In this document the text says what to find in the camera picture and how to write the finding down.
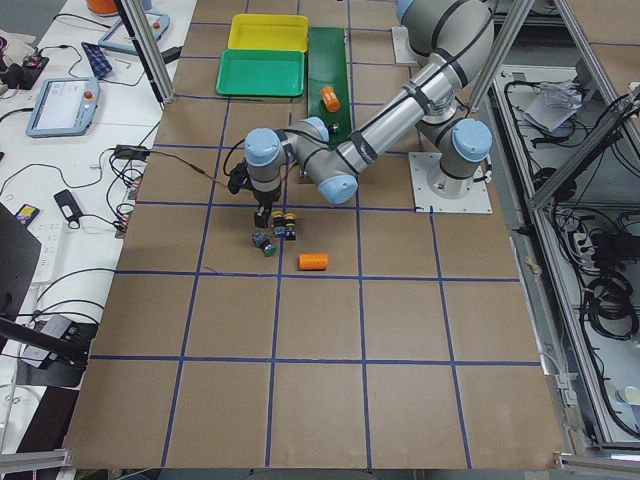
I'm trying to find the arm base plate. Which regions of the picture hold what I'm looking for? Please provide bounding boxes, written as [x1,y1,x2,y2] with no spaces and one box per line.
[391,26,418,66]
[408,152,492,215]

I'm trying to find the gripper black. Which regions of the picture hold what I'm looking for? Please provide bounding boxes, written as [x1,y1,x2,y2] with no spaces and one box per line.
[252,186,281,229]

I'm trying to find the aluminium frame post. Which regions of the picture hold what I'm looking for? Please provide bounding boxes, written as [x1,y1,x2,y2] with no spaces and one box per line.
[114,0,175,105]

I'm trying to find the teach pendant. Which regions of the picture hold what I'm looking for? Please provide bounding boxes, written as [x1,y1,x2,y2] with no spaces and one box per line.
[97,12,171,55]
[26,77,101,138]

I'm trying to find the green conveyor belt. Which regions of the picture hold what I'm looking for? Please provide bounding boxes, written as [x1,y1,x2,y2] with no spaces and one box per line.
[307,26,352,148]

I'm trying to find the yellow push button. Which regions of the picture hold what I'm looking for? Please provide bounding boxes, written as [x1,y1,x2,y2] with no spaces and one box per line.
[271,211,286,238]
[284,212,296,241]

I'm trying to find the blue checked cloth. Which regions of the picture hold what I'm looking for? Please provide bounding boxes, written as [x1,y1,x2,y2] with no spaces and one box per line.
[81,42,113,79]

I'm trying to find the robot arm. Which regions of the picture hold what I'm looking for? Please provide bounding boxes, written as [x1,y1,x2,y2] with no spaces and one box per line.
[243,1,494,228]

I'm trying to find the orange cylinder with numbers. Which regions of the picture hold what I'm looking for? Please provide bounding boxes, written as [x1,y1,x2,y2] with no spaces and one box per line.
[320,86,341,113]

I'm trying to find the yellow plastic tray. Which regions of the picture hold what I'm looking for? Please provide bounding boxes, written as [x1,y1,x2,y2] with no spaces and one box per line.
[227,14,309,53]

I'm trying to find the near teach pendant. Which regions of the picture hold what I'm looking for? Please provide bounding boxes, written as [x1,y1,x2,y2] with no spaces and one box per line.
[26,77,101,138]

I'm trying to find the far teach pendant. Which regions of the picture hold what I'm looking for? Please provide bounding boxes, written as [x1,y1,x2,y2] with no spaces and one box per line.
[97,12,171,55]

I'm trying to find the plain orange cylinder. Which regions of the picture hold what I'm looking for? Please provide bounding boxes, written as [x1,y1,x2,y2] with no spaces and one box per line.
[298,253,329,271]

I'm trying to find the red black power cable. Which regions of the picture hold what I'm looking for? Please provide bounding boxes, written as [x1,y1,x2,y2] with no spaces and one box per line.
[147,149,236,191]

